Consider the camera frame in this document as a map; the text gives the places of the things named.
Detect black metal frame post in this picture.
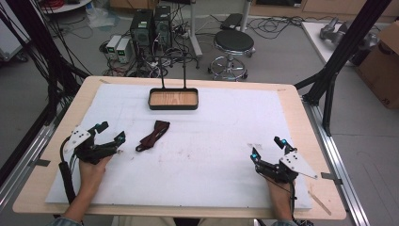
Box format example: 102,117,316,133
294,0,393,137
0,0,83,126

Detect person's left hand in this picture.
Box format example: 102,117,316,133
77,154,114,198

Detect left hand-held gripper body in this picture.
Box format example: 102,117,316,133
63,124,119,166

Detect white power supply unit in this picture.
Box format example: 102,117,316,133
105,34,123,61
115,38,133,64

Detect grey metal bracket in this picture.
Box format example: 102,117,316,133
27,157,52,169
320,171,343,186

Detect tangle of floor cables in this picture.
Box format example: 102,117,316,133
99,40,202,78

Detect black round stool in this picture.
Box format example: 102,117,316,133
207,29,256,82

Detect grey robot part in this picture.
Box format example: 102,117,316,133
318,16,350,49

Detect black rack with wooden base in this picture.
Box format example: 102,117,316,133
148,53,200,111

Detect person's right hand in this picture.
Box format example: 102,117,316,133
265,178,296,209

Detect dark red tie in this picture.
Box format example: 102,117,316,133
135,120,171,153

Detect aluminium rail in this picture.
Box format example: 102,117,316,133
301,96,372,226
0,121,65,210

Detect white desk leg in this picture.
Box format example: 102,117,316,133
187,0,204,58
239,0,254,33

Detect grey equipment case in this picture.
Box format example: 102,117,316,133
0,11,31,63

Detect clear plastic bag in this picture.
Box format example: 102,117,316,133
86,6,120,30

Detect wooden table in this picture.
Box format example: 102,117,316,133
12,75,347,221

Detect black computer tower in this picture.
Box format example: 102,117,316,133
129,8,155,49
152,5,173,49

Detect thin wooden stick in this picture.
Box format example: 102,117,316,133
307,190,333,217

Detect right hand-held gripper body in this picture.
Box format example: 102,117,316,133
255,150,319,185

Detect white round table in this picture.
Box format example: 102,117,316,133
40,0,94,15

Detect black floor cables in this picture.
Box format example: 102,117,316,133
247,14,315,40

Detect flat black box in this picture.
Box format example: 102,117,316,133
219,12,245,31

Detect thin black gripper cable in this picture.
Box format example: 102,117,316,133
259,172,299,222

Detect thick black gripper cable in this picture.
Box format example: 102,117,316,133
58,135,78,205

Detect white foam mat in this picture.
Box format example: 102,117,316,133
44,82,313,211

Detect brown cardboard box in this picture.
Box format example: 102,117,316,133
355,21,399,110

